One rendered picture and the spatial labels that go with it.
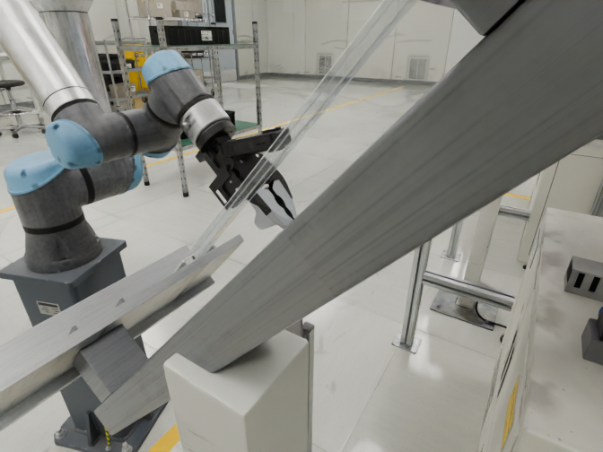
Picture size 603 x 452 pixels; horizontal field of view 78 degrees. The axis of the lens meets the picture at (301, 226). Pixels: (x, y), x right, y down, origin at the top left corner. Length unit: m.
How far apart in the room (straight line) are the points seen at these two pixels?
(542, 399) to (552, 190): 1.41
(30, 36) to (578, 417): 0.90
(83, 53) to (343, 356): 1.14
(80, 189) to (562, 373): 0.90
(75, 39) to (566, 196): 1.77
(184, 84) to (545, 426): 0.66
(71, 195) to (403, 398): 1.06
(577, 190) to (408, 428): 1.18
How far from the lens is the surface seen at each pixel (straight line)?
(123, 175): 0.96
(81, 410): 1.25
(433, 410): 1.31
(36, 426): 1.44
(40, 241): 0.95
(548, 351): 0.63
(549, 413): 0.55
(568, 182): 1.89
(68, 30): 0.93
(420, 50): 9.53
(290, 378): 0.22
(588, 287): 0.76
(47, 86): 0.71
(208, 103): 0.64
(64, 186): 0.91
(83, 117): 0.68
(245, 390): 0.21
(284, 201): 0.61
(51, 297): 0.99
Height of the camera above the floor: 1.00
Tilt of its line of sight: 27 degrees down
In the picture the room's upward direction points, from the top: straight up
